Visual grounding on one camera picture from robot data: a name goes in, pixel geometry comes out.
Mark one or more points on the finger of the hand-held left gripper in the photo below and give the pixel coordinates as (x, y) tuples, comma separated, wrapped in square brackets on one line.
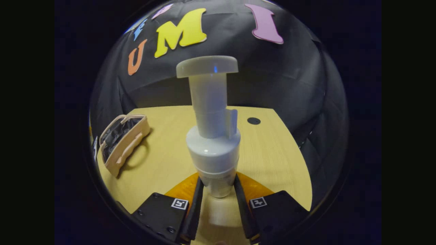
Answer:
[(95, 148)]

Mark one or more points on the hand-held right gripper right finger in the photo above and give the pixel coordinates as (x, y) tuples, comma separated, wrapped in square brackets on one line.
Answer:
[(242, 211)]

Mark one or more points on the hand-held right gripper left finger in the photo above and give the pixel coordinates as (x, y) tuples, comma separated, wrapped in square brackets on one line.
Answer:
[(196, 211)]

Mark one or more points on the pink suitcase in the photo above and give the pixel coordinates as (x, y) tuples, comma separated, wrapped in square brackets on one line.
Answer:
[(129, 143)]

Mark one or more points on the white pump bottle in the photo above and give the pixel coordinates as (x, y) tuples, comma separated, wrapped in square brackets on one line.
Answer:
[(211, 143)]

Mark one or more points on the black backdrop cloth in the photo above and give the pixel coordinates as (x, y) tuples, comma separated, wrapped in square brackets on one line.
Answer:
[(272, 75)]

